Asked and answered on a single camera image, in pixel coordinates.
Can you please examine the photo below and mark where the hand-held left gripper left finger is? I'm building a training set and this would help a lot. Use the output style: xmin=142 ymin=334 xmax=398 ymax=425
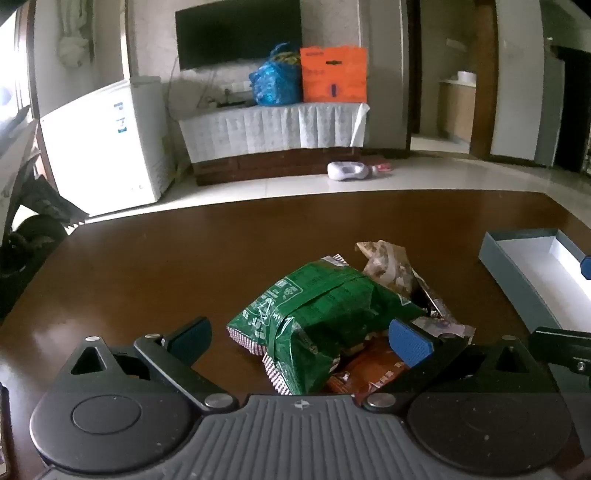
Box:
xmin=54 ymin=316 xmax=239 ymax=412

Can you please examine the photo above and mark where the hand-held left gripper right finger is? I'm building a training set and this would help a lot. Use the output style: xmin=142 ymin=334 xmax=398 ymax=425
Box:
xmin=362 ymin=318 xmax=557 ymax=413

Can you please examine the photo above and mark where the orange snack packet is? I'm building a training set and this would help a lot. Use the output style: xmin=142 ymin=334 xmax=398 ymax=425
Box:
xmin=329 ymin=337 xmax=409 ymax=396

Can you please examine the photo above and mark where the grey cardboard box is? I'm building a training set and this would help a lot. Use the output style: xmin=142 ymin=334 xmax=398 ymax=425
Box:
xmin=478 ymin=227 xmax=591 ymax=329

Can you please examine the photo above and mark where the green snack bag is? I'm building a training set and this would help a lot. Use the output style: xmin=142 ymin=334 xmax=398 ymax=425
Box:
xmin=226 ymin=254 xmax=428 ymax=397

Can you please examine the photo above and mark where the brown clear snack packet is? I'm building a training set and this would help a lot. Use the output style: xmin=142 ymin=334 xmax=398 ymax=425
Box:
xmin=355 ymin=240 xmax=476 ymax=344

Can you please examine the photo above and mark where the purple plastic bottle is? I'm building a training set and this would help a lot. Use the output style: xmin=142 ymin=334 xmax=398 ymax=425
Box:
xmin=327 ymin=161 xmax=376 ymax=182

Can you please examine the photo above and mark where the dark wooden television cabinet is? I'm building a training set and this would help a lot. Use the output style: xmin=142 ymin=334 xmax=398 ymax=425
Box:
xmin=191 ymin=145 xmax=370 ymax=186

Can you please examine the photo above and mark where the dark wheeled vehicle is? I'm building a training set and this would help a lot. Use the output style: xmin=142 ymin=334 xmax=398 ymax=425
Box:
xmin=0 ymin=175 xmax=88 ymax=319

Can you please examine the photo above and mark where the wooden kitchen cabinet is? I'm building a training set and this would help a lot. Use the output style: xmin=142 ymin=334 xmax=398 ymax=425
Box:
xmin=438 ymin=79 xmax=476 ymax=141

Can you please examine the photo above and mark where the white chest freezer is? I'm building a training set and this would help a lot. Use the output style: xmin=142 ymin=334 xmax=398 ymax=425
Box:
xmin=39 ymin=78 xmax=176 ymax=217

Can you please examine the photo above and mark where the blue woven bag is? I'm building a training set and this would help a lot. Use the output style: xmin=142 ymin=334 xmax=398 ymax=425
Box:
xmin=249 ymin=43 xmax=303 ymax=106

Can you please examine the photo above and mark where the orange cardboard box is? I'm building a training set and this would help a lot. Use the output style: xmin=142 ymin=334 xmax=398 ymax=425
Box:
xmin=300 ymin=46 xmax=369 ymax=104

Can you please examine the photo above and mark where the white hanging cloth bundle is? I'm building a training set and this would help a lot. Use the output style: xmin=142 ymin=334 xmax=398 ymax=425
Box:
xmin=58 ymin=0 xmax=93 ymax=70

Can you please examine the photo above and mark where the black wall television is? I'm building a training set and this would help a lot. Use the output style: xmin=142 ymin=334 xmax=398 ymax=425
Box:
xmin=175 ymin=0 xmax=303 ymax=71

